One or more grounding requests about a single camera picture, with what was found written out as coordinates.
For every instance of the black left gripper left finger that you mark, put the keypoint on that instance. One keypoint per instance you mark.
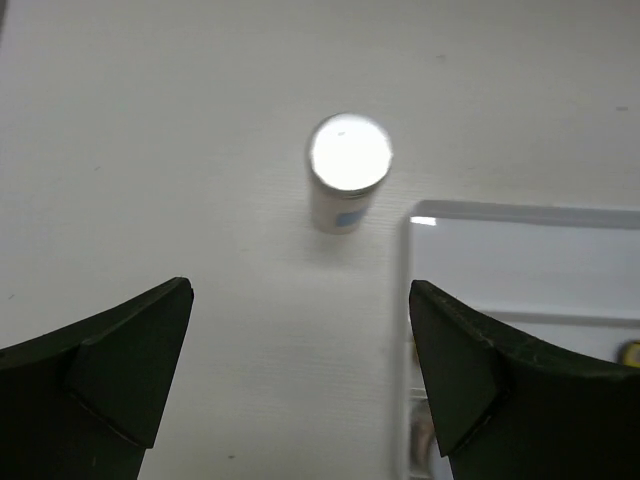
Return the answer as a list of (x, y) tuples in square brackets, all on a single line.
[(86, 401)]

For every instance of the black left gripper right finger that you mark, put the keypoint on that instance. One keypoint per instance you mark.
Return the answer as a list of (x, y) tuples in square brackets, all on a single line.
[(508, 405)]

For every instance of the short jar grey lid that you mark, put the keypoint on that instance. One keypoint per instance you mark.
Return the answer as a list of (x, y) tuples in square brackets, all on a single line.
[(422, 433)]

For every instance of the small yellow bottle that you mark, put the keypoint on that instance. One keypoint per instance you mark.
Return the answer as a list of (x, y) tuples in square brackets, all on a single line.
[(629, 354)]

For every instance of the tall white jar silver lid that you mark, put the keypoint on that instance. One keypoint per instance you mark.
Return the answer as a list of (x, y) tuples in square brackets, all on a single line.
[(348, 159)]

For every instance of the white divided tray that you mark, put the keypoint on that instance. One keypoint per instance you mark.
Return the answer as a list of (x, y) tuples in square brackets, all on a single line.
[(568, 276)]

